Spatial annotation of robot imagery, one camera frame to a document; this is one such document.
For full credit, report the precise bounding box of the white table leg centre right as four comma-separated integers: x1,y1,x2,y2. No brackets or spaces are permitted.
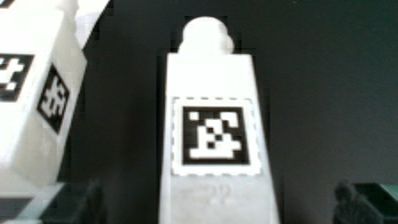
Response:
0,0,111,198

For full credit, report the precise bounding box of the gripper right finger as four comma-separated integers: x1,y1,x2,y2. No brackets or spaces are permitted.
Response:
332,182,398,224

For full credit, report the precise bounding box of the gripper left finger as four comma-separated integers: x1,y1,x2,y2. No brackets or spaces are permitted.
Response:
23,180,106,224

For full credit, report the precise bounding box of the white table leg with tag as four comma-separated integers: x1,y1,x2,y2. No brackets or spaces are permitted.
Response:
158,16,280,224

